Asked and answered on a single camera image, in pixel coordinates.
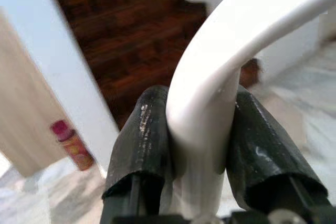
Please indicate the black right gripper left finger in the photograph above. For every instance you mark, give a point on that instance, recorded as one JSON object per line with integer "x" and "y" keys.
{"x": 139, "y": 142}

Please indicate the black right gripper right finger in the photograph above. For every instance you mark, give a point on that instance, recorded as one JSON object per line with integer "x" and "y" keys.
{"x": 262, "y": 150}

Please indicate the dark wooden staircase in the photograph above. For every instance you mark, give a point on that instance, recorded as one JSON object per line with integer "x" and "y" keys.
{"x": 131, "y": 37}

